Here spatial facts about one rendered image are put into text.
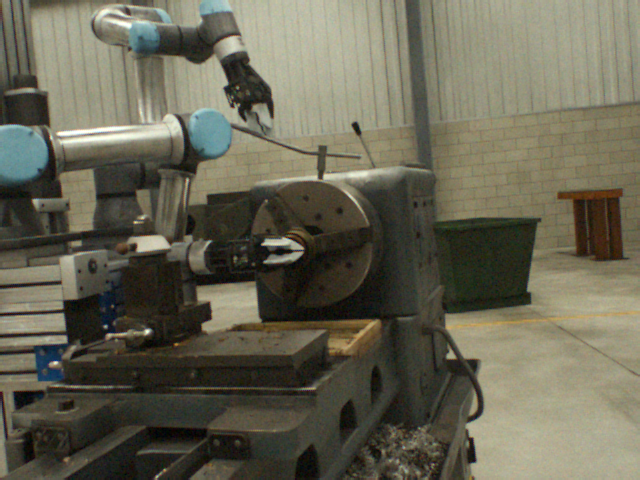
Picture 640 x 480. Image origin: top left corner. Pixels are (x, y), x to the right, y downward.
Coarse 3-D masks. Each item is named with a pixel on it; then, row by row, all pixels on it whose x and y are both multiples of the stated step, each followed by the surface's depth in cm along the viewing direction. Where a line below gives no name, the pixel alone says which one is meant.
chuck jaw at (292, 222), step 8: (272, 200) 154; (280, 200) 155; (272, 208) 155; (280, 208) 154; (288, 208) 156; (272, 216) 155; (280, 216) 152; (288, 216) 152; (296, 216) 157; (280, 224) 152; (288, 224) 149; (296, 224) 153; (280, 232) 150
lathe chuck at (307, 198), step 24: (288, 192) 157; (312, 192) 155; (336, 192) 153; (264, 216) 160; (312, 216) 156; (336, 216) 154; (360, 216) 152; (312, 264) 157; (336, 264) 155; (360, 264) 153; (312, 288) 157; (336, 288) 155; (360, 288) 162
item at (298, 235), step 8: (288, 232) 145; (296, 232) 145; (304, 232) 146; (296, 240) 141; (304, 240) 144; (312, 240) 146; (304, 248) 142; (312, 248) 146; (304, 256) 142; (312, 256) 147; (296, 264) 142; (304, 264) 144
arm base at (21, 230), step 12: (12, 192) 136; (24, 192) 139; (0, 204) 135; (12, 204) 136; (24, 204) 138; (0, 216) 135; (12, 216) 136; (24, 216) 137; (36, 216) 141; (0, 228) 134; (12, 228) 135; (24, 228) 136; (36, 228) 139
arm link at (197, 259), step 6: (210, 240) 146; (192, 246) 144; (198, 246) 144; (204, 246) 143; (192, 252) 143; (198, 252) 143; (192, 258) 143; (198, 258) 143; (204, 258) 142; (192, 264) 143; (198, 264) 143; (204, 264) 142; (192, 270) 144; (198, 270) 144; (204, 270) 144; (210, 270) 144
